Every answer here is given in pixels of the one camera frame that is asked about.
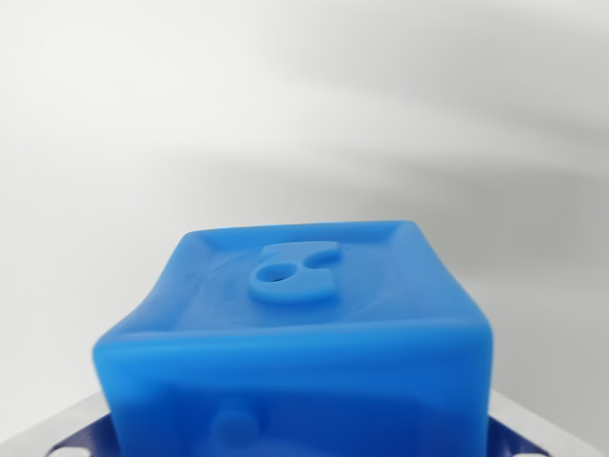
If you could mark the black padded gripper right finger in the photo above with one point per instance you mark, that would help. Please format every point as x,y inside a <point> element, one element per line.
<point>511,433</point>

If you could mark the blue soft cube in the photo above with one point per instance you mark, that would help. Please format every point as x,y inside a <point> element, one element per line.
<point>295,371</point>

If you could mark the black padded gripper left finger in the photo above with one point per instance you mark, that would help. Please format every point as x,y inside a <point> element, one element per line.
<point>90,433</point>

